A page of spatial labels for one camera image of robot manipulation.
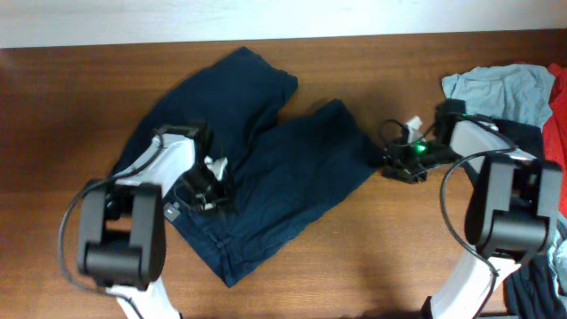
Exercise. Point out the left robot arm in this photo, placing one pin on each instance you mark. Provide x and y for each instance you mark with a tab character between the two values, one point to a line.
122	236

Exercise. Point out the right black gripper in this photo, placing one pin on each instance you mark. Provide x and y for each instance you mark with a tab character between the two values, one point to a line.
398	151

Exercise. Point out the black garment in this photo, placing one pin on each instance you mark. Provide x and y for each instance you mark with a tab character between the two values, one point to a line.
529	292

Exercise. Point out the light grey t-shirt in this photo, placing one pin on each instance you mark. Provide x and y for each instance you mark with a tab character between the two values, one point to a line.
517	92

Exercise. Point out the red garment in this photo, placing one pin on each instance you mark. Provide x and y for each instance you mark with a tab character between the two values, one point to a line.
554	132

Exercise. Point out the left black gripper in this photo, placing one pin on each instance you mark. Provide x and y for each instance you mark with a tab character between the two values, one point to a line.
227	196

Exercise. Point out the navy blue shorts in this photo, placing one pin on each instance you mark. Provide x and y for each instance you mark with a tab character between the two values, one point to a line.
285	174

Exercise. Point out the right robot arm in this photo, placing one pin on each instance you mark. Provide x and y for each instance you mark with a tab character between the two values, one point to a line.
513	211

